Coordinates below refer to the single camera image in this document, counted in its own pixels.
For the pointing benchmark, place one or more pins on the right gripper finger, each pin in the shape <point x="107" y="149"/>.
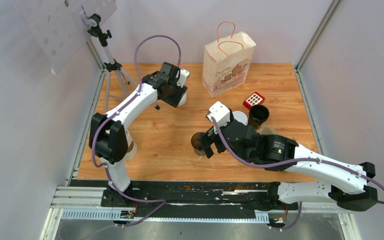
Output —
<point x="204" y="140"/>
<point x="208" y="151"/>

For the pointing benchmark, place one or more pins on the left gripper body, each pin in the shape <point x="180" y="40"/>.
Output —
<point x="175" y="94"/>

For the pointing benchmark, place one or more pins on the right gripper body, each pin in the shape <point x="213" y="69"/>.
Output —
<point x="216" y="139"/>

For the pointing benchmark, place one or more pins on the white coffee lid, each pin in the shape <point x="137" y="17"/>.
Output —
<point x="241" y="117"/>

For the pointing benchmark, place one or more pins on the paper bag with orange handles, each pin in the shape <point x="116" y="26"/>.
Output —
<point x="226" y="61"/>

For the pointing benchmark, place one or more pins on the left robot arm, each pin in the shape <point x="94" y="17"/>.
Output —
<point x="110" y="141"/>

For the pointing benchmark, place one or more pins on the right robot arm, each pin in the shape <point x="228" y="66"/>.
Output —
<point x="344" y="184"/>

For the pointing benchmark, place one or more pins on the white lid stack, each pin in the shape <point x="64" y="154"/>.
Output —
<point x="182" y="100"/>

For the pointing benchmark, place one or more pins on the black cup stack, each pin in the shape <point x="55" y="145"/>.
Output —
<point x="257" y="115"/>

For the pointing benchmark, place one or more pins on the cardboard cup carrier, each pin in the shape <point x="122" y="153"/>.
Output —
<point x="267" y="130"/>

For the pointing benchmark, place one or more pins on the grey tripod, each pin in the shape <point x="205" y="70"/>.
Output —
<point x="93" y="27"/>

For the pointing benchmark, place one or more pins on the red box with white grid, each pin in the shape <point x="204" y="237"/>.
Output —
<point x="254" y="99"/>

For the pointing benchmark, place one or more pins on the white cup with paper sleeves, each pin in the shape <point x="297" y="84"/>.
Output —
<point x="132" y="147"/>

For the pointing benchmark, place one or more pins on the white perforated panel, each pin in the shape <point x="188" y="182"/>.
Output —
<point x="60" y="26"/>

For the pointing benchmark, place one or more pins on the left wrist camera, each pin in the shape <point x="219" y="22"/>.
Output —
<point x="182" y="78"/>

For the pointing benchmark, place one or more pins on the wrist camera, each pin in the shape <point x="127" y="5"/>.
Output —
<point x="219" y="113"/>
<point x="182" y="78"/>

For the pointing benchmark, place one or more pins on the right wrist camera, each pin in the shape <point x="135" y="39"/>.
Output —
<point x="219" y="113"/>

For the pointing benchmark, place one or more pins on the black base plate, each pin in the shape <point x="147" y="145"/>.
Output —
<point x="194" y="199"/>

